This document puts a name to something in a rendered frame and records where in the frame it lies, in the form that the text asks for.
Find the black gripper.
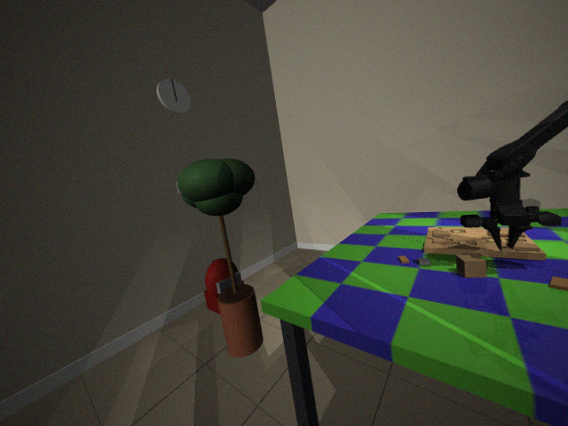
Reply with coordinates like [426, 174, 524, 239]
[460, 195, 562, 249]

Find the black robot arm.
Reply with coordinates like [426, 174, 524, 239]
[457, 101, 568, 225]

